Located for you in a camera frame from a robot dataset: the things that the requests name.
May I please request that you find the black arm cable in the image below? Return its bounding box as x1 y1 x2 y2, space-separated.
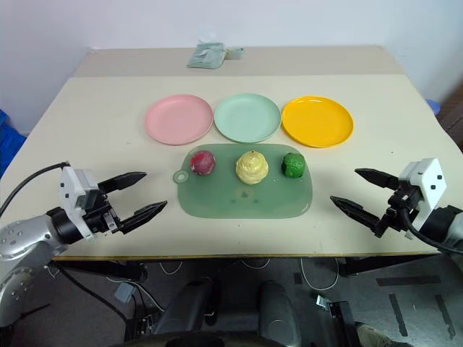
397 207 463 254
0 161 70 215

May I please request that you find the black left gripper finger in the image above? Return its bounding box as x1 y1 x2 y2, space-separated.
97 171 148 194
118 200 169 234

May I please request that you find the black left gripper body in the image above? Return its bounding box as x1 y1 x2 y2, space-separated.
84 188 122 236

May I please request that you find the translucent green cutting mat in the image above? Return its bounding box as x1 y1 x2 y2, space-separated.
172 142 315 220

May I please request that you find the grey small box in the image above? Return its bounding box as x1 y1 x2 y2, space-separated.
114 282 135 304

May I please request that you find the pink plate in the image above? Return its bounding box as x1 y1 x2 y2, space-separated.
144 94 214 147

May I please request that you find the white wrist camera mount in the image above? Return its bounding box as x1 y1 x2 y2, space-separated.
57 164 101 240
397 157 448 232

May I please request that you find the dark rounded shape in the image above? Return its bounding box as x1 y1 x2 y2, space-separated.
153 278 215 337
255 279 304 338

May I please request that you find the light green plate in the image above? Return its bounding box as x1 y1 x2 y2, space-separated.
213 93 283 144

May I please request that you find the metal bracket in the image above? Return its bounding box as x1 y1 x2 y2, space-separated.
315 294 352 326

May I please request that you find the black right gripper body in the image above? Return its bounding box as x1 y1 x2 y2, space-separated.
373 178 423 239

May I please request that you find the yellow plate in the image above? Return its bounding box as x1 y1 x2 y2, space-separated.
281 95 354 149

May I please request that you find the green toy vegetable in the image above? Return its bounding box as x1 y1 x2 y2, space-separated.
281 152 306 179

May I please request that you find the red fruit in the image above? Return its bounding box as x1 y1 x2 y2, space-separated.
190 149 217 177

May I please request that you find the tan shoe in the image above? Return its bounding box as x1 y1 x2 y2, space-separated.
355 322 399 347

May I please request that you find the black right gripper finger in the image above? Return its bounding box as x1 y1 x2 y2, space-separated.
329 195 384 233
354 167 401 190

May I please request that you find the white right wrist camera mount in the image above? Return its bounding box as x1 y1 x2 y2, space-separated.
397 157 448 232

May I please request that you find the blue plastic crate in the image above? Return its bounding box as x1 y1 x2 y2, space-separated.
0 107 27 178

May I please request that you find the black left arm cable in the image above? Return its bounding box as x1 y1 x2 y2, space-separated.
0 161 70 215

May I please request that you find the pale yellow fruit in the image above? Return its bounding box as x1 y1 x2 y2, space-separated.
235 150 270 186

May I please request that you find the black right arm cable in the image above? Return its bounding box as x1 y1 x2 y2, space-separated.
397 207 463 254

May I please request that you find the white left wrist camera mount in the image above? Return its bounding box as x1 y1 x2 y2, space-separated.
57 164 101 240

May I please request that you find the white cable loop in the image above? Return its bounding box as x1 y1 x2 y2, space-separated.
299 257 340 291
158 260 184 275

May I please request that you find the teal folded cloth pouch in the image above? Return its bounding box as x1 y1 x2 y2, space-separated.
185 41 245 70

